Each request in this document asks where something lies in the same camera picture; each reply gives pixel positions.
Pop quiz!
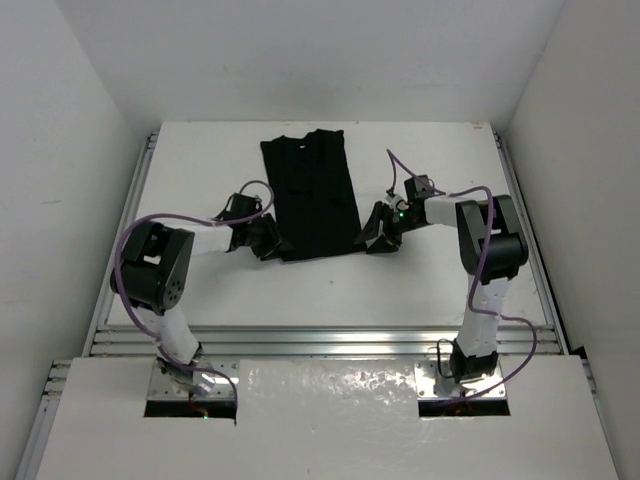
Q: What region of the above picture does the black t shirt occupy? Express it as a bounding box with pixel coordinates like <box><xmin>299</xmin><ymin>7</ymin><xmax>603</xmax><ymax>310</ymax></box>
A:
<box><xmin>260</xmin><ymin>129</ymin><xmax>365</xmax><ymax>262</ymax></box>

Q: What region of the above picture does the aluminium rail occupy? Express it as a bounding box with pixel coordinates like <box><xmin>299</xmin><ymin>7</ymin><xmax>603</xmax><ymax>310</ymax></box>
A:
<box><xmin>84</xmin><ymin>322</ymin><xmax>567</xmax><ymax>358</ymax></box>
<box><xmin>492</xmin><ymin>129</ymin><xmax>599</xmax><ymax>401</ymax></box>
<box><xmin>14</xmin><ymin>129</ymin><xmax>160</xmax><ymax>479</ymax></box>

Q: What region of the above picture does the aluminium left side rail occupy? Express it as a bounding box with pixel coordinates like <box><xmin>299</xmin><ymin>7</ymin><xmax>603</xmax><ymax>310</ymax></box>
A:
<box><xmin>14</xmin><ymin>129</ymin><xmax>160</xmax><ymax>479</ymax></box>

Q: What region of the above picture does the aluminium front rail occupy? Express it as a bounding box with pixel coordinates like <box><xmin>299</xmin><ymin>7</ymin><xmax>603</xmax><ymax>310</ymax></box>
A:
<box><xmin>84</xmin><ymin>322</ymin><xmax>567</xmax><ymax>358</ymax></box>

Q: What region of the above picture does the metal base plate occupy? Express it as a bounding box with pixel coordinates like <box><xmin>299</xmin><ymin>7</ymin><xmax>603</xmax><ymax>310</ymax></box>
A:
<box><xmin>414</xmin><ymin>356</ymin><xmax>507</xmax><ymax>402</ymax></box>
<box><xmin>147</xmin><ymin>357</ymin><xmax>240</xmax><ymax>402</ymax></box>

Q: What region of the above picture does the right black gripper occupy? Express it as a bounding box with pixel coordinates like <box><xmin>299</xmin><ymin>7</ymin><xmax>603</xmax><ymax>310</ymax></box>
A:
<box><xmin>356</xmin><ymin>202</ymin><xmax>425</xmax><ymax>255</ymax></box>

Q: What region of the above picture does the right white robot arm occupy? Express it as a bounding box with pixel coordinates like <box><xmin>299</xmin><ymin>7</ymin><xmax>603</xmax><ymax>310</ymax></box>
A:
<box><xmin>355</xmin><ymin>175</ymin><xmax>529</xmax><ymax>384</ymax></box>

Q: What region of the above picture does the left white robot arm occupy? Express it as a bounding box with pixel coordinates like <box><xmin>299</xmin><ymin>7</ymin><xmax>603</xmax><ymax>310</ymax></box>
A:
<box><xmin>110</xmin><ymin>193</ymin><xmax>293</xmax><ymax>387</ymax></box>

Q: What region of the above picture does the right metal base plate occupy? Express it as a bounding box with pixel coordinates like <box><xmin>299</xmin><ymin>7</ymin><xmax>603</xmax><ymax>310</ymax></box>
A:
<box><xmin>414</xmin><ymin>356</ymin><xmax>507</xmax><ymax>402</ymax></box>

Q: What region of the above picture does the white front cover panel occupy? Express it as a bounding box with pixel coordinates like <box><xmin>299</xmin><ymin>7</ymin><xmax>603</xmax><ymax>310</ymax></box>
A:
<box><xmin>38</xmin><ymin>356</ymin><xmax>616</xmax><ymax>479</ymax></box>

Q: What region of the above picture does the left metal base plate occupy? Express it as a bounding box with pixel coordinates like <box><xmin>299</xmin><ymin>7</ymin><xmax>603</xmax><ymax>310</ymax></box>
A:
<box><xmin>147</xmin><ymin>357</ymin><xmax>240</xmax><ymax>402</ymax></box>

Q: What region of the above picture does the aluminium right side rail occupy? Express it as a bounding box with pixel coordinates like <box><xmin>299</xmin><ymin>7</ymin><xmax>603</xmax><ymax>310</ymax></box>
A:
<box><xmin>492</xmin><ymin>129</ymin><xmax>599</xmax><ymax>401</ymax></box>

